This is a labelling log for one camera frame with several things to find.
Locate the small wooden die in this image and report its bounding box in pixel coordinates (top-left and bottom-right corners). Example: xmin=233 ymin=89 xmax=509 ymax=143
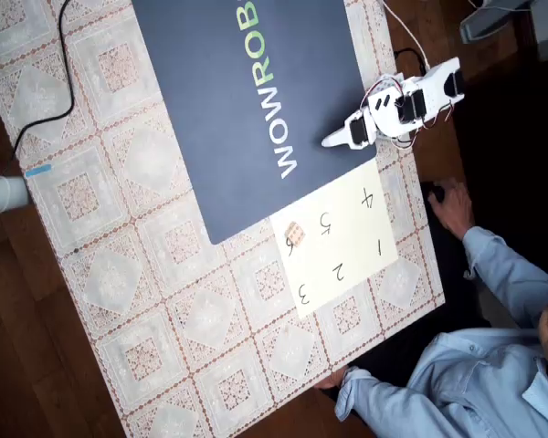
xmin=283 ymin=220 xmax=308 ymax=248

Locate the person's left forearm blue sleeve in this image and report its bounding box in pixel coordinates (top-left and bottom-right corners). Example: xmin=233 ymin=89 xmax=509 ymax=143
xmin=334 ymin=366 xmax=421 ymax=423

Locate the person's right forearm blue sleeve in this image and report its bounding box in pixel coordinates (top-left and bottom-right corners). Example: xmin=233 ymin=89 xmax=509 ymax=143
xmin=462 ymin=225 xmax=548 ymax=328

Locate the person's right hand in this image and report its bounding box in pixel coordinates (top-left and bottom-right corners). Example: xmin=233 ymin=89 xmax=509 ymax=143
xmin=427 ymin=178 xmax=477 ymax=241

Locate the person's left hand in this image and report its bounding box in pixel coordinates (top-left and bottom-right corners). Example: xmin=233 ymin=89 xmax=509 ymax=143
xmin=314 ymin=366 xmax=349 ymax=391

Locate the white paper with handwritten numbers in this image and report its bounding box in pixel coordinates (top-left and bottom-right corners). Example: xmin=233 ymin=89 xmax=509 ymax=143
xmin=269 ymin=161 xmax=400 ymax=320

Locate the dark blue WOWROBO mat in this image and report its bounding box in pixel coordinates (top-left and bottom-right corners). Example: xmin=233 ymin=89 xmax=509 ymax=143
xmin=131 ymin=0 xmax=379 ymax=246

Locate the grey flat device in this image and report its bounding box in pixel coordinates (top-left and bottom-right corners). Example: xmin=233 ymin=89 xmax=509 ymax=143
xmin=458 ymin=0 xmax=538 ymax=45

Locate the white lace tablecloth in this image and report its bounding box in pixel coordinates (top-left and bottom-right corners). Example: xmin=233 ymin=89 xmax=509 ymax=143
xmin=0 ymin=0 xmax=447 ymax=438

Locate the person in blue shirt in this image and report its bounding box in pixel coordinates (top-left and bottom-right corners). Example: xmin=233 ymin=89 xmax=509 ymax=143
xmin=335 ymin=182 xmax=548 ymax=438

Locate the white tube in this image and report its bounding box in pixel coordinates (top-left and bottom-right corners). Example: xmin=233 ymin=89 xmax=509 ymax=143
xmin=0 ymin=176 xmax=30 ymax=216

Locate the red white servo wire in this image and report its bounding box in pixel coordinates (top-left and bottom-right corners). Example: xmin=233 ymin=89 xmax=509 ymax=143
xmin=385 ymin=77 xmax=406 ymax=110

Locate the black cable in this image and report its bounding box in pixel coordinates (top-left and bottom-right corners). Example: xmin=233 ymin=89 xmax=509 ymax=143
xmin=1 ymin=0 xmax=77 ymax=177
xmin=394 ymin=47 xmax=429 ymax=72

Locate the white USB cable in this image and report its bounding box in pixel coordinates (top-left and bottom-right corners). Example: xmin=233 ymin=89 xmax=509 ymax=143
xmin=382 ymin=0 xmax=432 ymax=69

